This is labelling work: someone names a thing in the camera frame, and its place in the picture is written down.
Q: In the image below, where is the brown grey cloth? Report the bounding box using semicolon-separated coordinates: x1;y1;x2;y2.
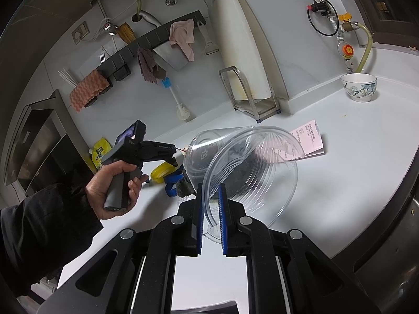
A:
137;47;167;83

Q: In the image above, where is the white cutting board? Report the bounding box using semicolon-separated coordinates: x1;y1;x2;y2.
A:
211;0;273;103

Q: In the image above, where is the black rack box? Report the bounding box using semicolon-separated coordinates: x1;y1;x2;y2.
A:
113;65;132;82

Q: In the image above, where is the wall socket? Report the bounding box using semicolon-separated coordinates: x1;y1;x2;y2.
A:
71;21;90;46

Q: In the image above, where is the white floral bowl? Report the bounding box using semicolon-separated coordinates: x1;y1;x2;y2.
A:
340;73;378;103

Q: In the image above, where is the person's left forearm dark sleeve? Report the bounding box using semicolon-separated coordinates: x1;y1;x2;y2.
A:
0;182;104;299

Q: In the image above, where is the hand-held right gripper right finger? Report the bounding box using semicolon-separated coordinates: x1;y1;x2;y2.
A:
218;183;382;314

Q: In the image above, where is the person's left hand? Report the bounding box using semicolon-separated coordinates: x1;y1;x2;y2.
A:
86;164;150;220

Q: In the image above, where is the bundle of white sticks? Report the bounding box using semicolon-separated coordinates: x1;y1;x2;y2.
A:
58;68;80;87

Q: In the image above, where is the yellow green gas hose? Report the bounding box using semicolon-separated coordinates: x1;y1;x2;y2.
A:
355;22;374;73

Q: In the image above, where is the white peeler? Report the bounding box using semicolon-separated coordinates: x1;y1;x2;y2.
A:
198;23;219;56

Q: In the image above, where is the dark window frame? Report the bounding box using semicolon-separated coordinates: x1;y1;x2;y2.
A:
340;0;419;50

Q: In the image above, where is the clear plastic container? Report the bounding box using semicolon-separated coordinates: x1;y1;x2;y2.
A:
183;125;295;200

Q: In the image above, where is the yellow gas valve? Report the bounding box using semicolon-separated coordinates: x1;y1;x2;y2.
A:
338;13;359;33

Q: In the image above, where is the orange striped cloth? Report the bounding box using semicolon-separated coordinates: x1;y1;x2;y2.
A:
69;69;111;113

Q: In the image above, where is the steel range hood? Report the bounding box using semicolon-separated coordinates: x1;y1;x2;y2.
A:
4;89;96;194

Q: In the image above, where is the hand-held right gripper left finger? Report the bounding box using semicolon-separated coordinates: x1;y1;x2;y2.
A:
37;183;203;314

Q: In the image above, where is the grey scouring pad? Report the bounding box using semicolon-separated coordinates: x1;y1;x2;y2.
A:
177;179;197;200

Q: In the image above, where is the clear round plastic lid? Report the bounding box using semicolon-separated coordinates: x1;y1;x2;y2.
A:
202;129;300;244

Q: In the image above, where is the steel cleaver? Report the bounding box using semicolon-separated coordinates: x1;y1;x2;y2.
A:
152;43;191;71

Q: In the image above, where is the blue white bottle brush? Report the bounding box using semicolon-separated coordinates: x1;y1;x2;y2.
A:
161;76;192;122

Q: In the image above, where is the yellow green pouch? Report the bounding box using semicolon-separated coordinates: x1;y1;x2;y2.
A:
89;137;114;171

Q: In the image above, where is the yellow round object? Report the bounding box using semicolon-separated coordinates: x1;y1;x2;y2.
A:
151;163;176;183

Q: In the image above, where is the black wall rack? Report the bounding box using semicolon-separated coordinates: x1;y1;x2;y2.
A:
96;9;208;83

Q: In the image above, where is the printed paper leaflet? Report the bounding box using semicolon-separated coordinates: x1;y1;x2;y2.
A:
278;119;327;164

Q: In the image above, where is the metal cutting board rack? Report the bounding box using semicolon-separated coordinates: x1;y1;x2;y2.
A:
219;66;281;124

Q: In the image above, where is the yellow brown brush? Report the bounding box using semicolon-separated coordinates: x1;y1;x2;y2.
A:
117;22;136;44

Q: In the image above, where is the pink cloth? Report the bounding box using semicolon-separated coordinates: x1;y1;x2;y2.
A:
168;19;196;62

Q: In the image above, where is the orange dial gas regulator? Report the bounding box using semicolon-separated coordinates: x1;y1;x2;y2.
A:
337;35;356;73

